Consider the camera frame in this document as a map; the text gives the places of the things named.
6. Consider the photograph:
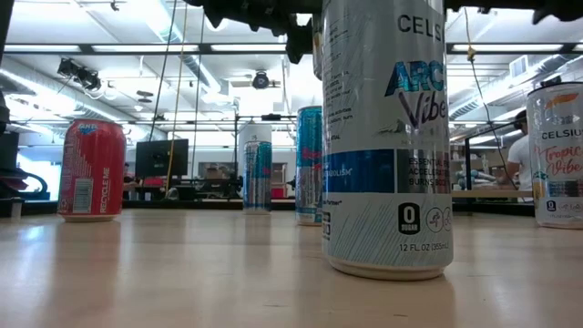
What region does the red Fanta soda can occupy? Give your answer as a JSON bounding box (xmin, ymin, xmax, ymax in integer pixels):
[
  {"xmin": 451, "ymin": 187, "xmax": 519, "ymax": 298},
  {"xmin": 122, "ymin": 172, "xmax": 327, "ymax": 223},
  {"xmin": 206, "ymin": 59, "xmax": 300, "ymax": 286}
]
[{"xmin": 57, "ymin": 118, "xmax": 128, "ymax": 223}]

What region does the black hanging cable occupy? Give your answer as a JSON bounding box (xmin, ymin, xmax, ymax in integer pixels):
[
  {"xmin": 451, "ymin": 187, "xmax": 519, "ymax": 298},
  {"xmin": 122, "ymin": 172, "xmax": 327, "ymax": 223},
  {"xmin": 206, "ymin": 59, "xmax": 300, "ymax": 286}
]
[
  {"xmin": 148, "ymin": 0, "xmax": 179, "ymax": 141},
  {"xmin": 189, "ymin": 12, "xmax": 206, "ymax": 179}
]

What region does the white Celsius Tropical Vibe can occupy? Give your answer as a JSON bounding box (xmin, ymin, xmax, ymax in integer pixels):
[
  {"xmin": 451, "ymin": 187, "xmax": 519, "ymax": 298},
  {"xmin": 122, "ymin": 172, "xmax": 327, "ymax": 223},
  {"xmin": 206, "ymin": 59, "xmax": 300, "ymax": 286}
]
[{"xmin": 527, "ymin": 81, "xmax": 583, "ymax": 231}]

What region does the black overhead beam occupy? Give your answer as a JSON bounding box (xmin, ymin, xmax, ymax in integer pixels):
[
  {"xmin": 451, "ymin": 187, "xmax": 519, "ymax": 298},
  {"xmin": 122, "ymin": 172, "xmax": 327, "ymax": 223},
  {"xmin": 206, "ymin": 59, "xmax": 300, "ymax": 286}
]
[{"xmin": 0, "ymin": 42, "xmax": 583, "ymax": 56}]

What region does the black ceiling dome camera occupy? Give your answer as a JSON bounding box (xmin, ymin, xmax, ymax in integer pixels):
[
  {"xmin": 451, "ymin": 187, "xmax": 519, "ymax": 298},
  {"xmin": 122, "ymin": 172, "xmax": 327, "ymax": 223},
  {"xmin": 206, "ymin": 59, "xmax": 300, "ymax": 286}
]
[{"xmin": 251, "ymin": 70, "xmax": 271, "ymax": 90}]

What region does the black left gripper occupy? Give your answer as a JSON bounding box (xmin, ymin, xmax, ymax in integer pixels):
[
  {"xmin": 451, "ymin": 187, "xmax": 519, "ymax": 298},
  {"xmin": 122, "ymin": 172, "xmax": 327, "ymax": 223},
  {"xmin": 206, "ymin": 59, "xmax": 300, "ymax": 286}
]
[{"xmin": 183, "ymin": 0, "xmax": 316, "ymax": 66}]

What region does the person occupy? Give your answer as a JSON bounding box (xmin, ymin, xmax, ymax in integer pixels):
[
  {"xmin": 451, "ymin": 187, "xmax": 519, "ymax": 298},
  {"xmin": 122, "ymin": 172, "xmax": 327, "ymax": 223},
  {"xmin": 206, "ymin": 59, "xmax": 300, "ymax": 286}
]
[
  {"xmin": 122, "ymin": 162, "xmax": 138, "ymax": 190},
  {"xmin": 496, "ymin": 108, "xmax": 533, "ymax": 192}
]

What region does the raised wooden shelf board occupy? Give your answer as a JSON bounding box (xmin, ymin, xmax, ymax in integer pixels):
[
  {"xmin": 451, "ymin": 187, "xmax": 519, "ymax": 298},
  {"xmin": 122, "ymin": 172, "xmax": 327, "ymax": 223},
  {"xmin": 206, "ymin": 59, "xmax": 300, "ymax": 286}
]
[{"xmin": 452, "ymin": 189, "xmax": 535, "ymax": 200}]

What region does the black curved tube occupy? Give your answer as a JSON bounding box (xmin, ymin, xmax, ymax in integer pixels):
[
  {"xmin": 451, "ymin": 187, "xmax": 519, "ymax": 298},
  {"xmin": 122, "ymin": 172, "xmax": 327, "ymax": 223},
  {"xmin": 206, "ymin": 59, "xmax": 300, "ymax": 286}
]
[{"xmin": 0, "ymin": 167, "xmax": 51, "ymax": 202}]

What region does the black ceiling spotlight cluster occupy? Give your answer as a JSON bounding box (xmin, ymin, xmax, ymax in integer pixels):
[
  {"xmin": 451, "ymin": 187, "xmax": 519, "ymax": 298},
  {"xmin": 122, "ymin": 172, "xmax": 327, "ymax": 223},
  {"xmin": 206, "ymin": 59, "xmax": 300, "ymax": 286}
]
[{"xmin": 56, "ymin": 57, "xmax": 102, "ymax": 92}]

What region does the blue silver Red Bull can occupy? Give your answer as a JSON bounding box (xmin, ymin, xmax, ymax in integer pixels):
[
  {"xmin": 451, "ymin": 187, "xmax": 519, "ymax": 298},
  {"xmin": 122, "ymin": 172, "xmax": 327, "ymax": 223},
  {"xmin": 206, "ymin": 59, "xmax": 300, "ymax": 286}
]
[
  {"xmin": 242, "ymin": 139, "xmax": 273, "ymax": 215},
  {"xmin": 294, "ymin": 105, "xmax": 324, "ymax": 227}
]

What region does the white blue Celsius Arctic can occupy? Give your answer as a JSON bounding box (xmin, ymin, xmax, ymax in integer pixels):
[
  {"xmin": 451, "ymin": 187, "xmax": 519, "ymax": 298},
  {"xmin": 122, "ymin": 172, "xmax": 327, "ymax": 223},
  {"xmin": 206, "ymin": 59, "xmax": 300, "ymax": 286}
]
[{"xmin": 322, "ymin": 0, "xmax": 455, "ymax": 282}]

